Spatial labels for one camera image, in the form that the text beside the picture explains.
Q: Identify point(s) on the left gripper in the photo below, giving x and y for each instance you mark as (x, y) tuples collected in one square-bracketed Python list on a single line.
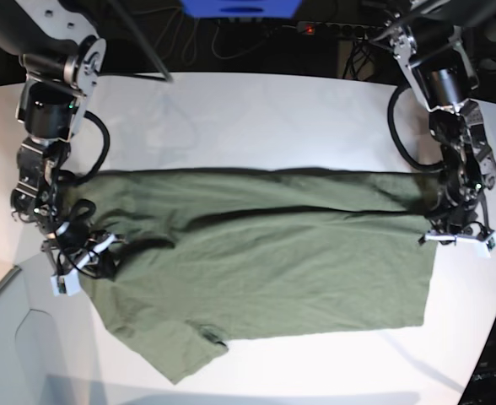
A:
[(453, 227)]

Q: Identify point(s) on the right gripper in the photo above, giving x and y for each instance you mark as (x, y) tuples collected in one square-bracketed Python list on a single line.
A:
[(92, 259)]

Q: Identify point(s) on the olive green t-shirt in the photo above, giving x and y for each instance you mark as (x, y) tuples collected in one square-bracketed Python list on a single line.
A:
[(215, 256)]

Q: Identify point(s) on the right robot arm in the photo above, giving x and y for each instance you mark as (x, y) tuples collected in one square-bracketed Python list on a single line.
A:
[(62, 53)]

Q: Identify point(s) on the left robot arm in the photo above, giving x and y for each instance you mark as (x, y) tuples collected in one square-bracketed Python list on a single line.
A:
[(425, 38)]

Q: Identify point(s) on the black power strip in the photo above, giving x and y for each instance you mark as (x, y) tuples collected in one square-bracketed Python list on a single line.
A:
[(353, 32)]

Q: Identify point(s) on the blue box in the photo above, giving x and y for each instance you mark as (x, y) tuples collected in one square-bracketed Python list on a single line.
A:
[(217, 9)]

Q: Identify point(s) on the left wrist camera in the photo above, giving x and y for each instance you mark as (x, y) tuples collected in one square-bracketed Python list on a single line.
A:
[(487, 244)]

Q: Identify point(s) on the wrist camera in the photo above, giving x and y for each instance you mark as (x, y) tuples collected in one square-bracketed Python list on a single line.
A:
[(487, 244), (66, 284)]

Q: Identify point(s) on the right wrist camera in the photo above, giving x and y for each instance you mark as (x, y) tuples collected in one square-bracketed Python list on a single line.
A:
[(66, 284)]

